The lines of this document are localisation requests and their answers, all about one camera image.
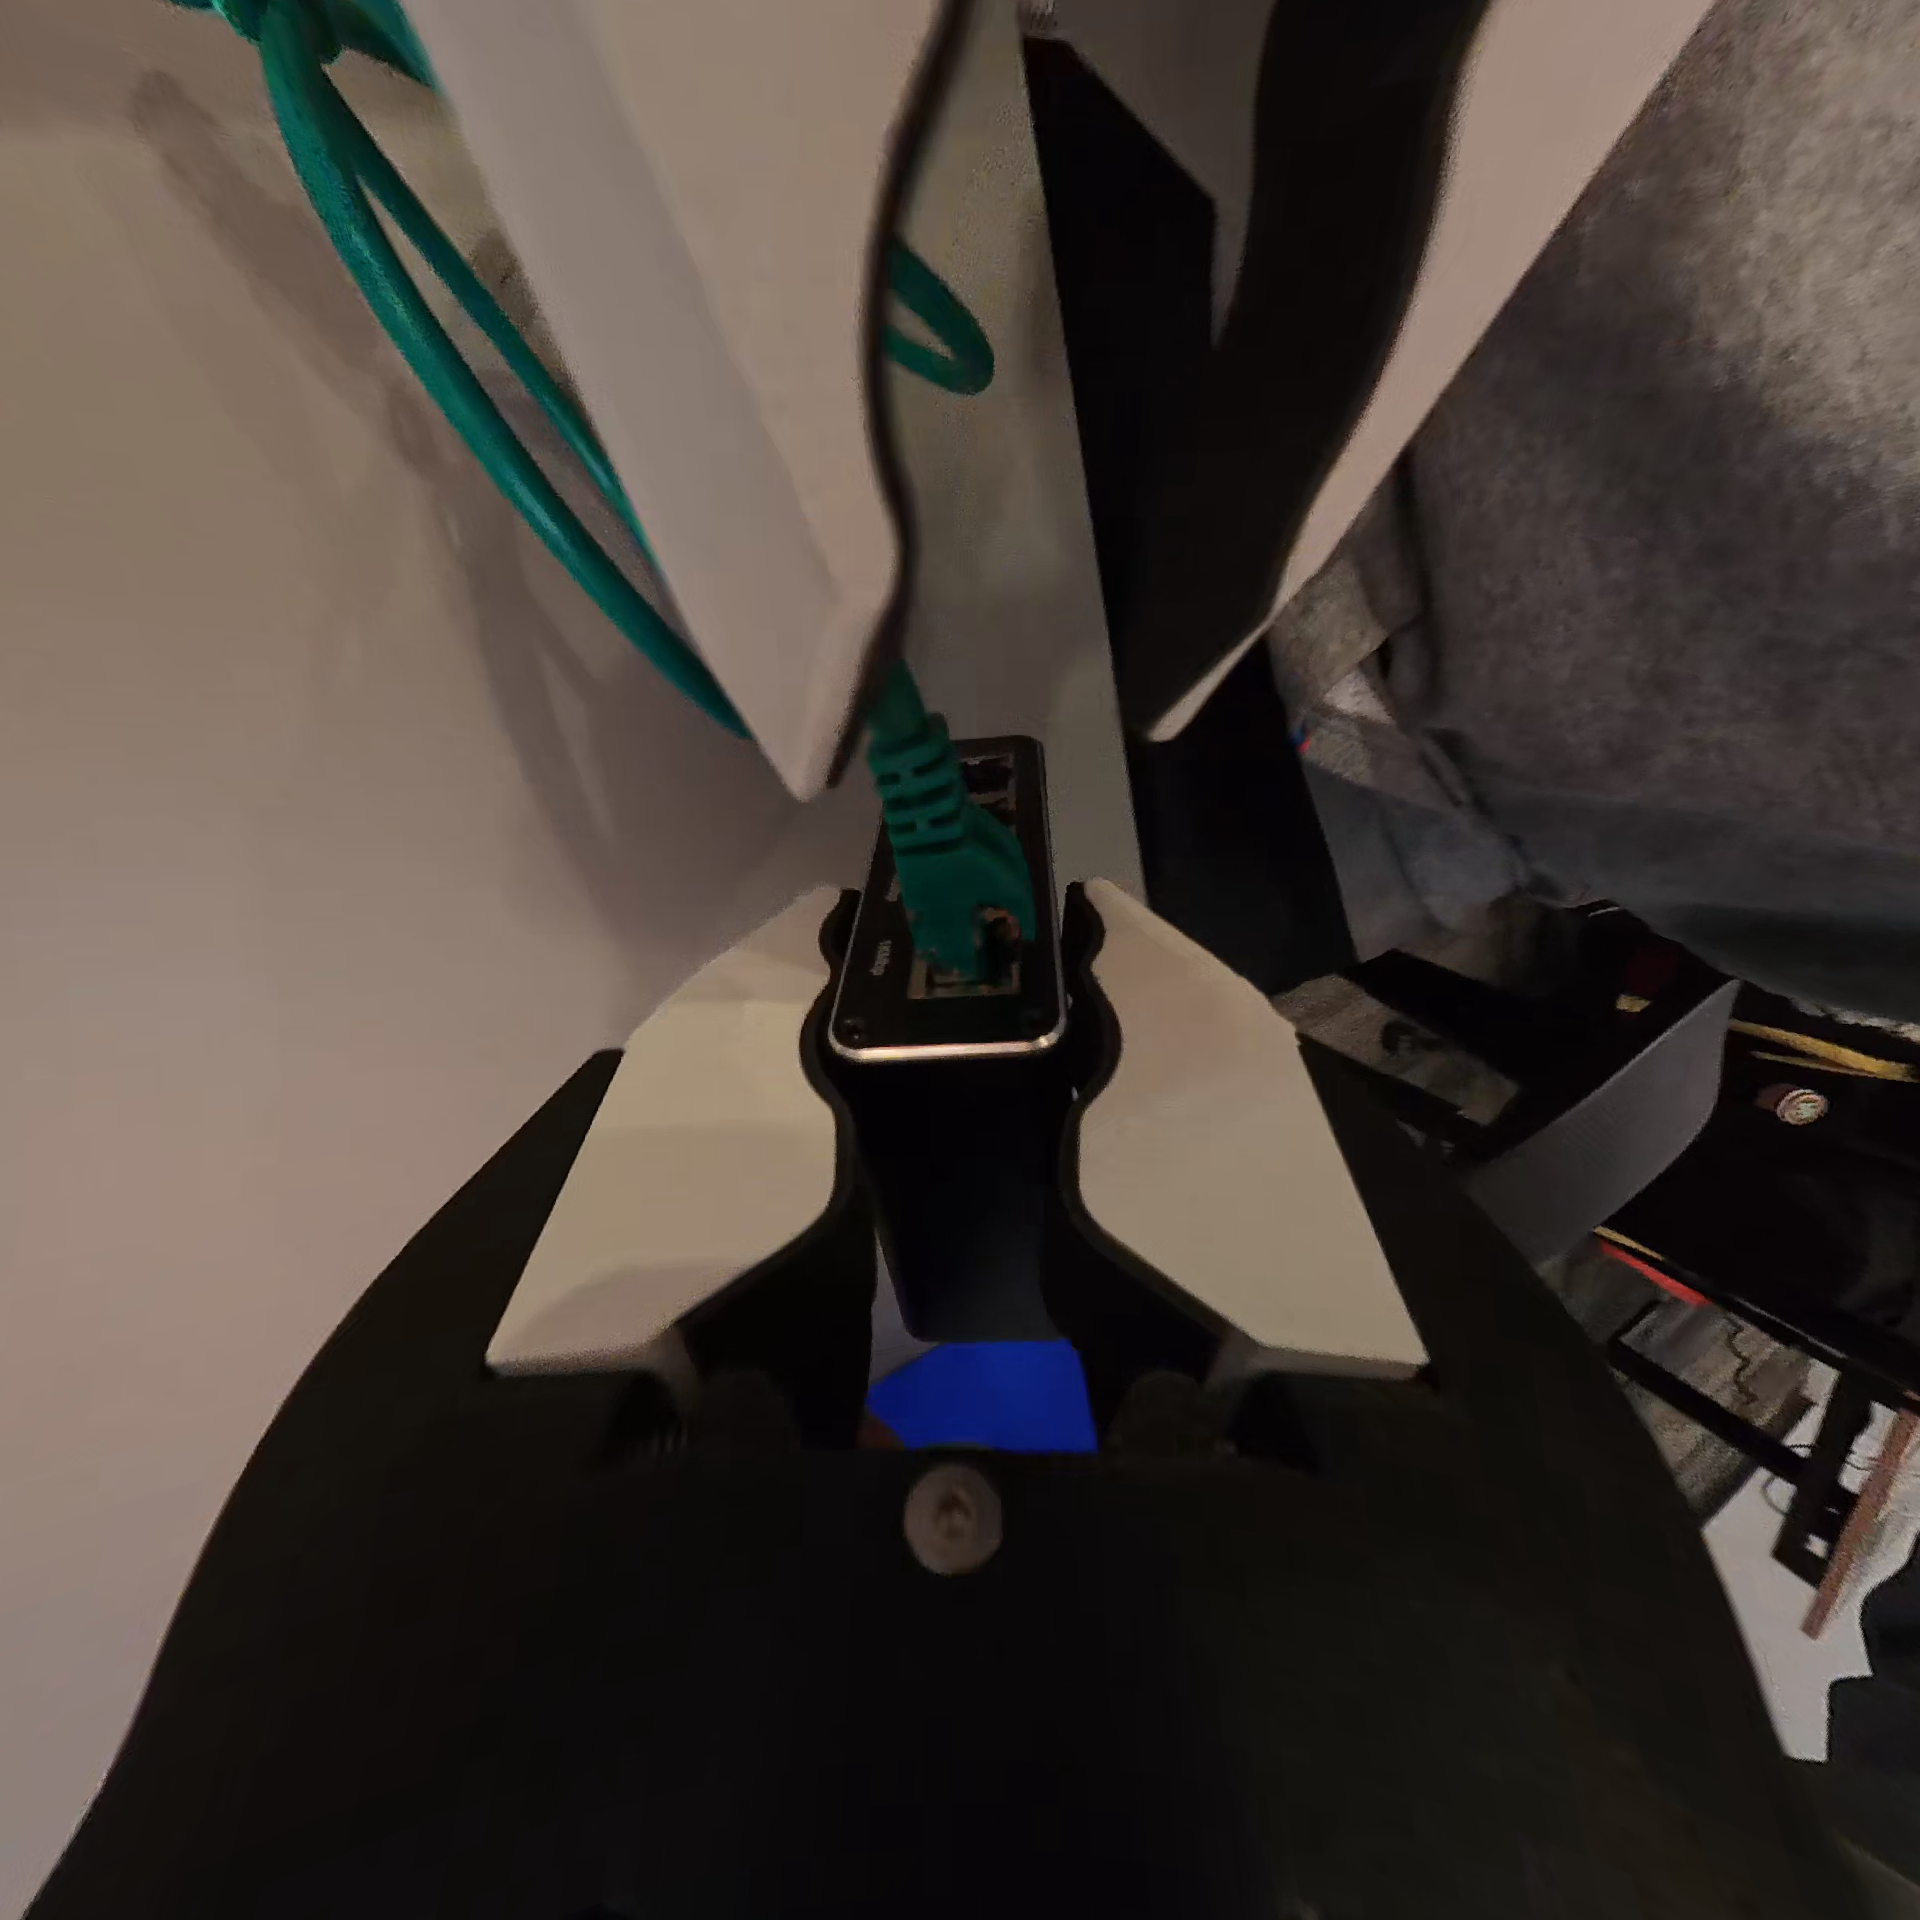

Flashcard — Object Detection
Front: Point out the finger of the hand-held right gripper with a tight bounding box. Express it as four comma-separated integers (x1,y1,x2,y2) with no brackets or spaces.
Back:
1138,0,1719,739
397,0,970,800

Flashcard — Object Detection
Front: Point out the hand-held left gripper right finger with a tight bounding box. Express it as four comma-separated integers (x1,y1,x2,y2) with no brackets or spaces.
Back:
1053,884,1435,1446

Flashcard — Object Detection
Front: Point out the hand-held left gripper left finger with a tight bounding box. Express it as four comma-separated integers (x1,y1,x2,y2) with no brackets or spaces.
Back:
484,886,877,1446

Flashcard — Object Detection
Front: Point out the black ethernet switch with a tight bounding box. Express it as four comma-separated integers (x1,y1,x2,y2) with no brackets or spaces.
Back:
807,738,1113,1348

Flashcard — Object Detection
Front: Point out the blue plastic bin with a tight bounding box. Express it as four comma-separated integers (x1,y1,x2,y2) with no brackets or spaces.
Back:
858,1341,1101,1454

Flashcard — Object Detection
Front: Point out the green ethernet cable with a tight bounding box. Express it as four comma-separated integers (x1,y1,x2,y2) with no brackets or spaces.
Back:
169,0,1039,971

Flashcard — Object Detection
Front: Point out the grey flat panel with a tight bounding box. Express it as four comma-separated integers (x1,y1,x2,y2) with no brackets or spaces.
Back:
1462,988,1738,1266

